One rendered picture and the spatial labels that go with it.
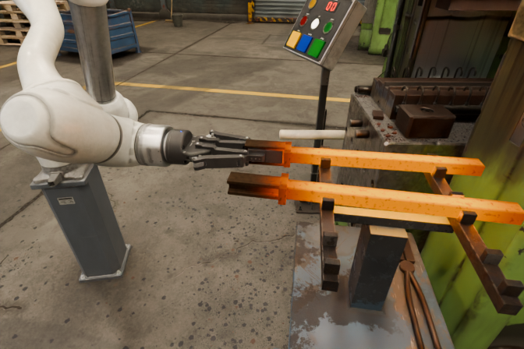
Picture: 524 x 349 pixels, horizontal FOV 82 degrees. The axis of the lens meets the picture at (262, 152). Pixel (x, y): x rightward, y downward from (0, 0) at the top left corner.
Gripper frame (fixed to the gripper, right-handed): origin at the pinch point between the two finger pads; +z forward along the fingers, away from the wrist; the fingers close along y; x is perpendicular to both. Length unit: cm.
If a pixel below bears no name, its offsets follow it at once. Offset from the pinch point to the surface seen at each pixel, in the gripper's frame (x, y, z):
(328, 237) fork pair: 0.7, 22.0, 11.3
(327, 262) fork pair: 0.9, 26.5, 10.9
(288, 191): 0.7, 12.7, 5.2
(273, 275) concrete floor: -98, -43, -1
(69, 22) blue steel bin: -42, -413, -361
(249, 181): 1.5, 11.9, -1.6
